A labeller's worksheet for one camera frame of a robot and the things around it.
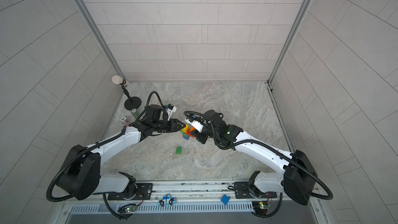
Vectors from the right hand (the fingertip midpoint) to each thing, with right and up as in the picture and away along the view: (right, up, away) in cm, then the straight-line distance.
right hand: (193, 130), depth 76 cm
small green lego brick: (-5, -5, +8) cm, 11 cm away
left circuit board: (-27, -31, -10) cm, 43 cm away
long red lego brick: (-3, -3, +7) cm, 9 cm away
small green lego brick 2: (-8, -13, +7) cm, 17 cm away
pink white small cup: (-41, +2, +13) cm, 43 cm away
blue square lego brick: (-5, -8, +13) cm, 16 cm away
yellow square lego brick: (-4, 0, +3) cm, 5 cm away
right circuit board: (+31, -33, -8) cm, 46 cm away
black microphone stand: (-43, +12, +28) cm, 53 cm away
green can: (-37, +7, +17) cm, 41 cm away
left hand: (-4, +1, +6) cm, 7 cm away
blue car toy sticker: (-11, -29, -8) cm, 32 cm away
